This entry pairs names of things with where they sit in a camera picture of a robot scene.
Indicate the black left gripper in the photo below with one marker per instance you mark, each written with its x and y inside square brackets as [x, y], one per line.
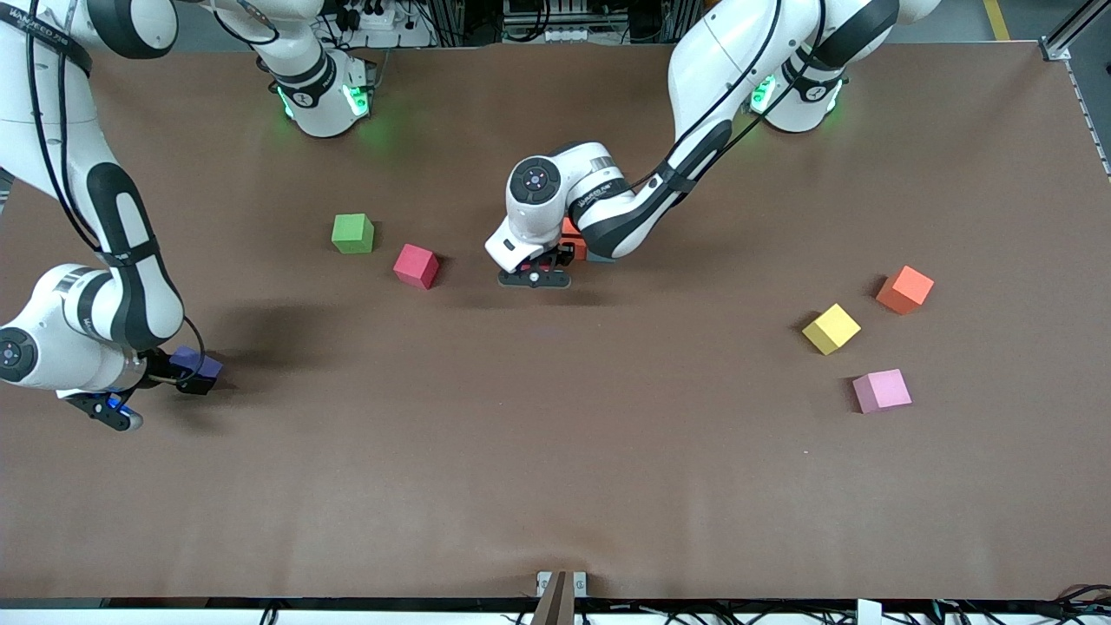
[556, 257]

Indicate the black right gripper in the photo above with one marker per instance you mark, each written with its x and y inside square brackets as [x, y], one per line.
[165, 368]

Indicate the red foam cube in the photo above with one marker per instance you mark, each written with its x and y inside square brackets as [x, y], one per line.
[564, 257]
[416, 266]

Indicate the purple foam cube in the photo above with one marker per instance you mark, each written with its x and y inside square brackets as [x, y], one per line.
[198, 360]

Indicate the orange foam cube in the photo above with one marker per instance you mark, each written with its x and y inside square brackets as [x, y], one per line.
[571, 230]
[904, 289]

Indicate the yellow foam cube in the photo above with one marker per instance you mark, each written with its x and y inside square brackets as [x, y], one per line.
[831, 328]

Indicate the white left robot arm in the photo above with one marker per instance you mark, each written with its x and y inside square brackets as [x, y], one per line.
[738, 52]

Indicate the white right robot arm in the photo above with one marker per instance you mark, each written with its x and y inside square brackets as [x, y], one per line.
[121, 260]

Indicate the green foam cube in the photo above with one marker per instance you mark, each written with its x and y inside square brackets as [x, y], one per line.
[352, 233]

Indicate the white rack device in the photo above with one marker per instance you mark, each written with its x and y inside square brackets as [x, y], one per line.
[555, 33]

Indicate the brown table cover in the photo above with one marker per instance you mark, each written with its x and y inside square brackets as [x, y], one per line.
[555, 486]

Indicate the white power strip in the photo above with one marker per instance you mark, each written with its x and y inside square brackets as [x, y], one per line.
[378, 22]

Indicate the pink foam cube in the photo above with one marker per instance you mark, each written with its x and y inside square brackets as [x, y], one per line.
[882, 390]

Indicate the brown post with metal bracket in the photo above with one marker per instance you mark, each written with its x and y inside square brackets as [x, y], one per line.
[560, 590]

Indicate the aluminium table side rail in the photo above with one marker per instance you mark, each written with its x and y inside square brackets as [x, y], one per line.
[1090, 113]

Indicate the aluminium frame profile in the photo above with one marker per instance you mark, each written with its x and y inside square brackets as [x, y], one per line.
[1076, 26]

